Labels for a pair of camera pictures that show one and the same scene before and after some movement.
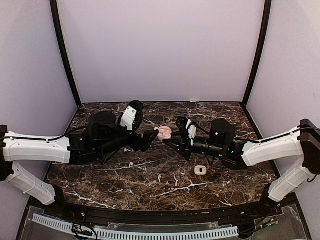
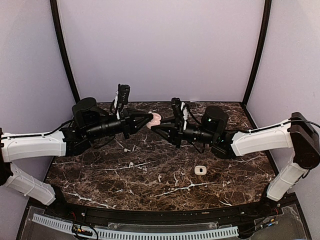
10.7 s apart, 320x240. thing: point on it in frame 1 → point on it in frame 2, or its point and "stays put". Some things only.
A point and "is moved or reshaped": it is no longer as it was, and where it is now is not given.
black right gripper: [184, 144] → [171, 128]
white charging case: [200, 170] stays put
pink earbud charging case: [164, 133] is moved or reshaped
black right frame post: [268, 7] stays put
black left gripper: [146, 141] → [128, 121]
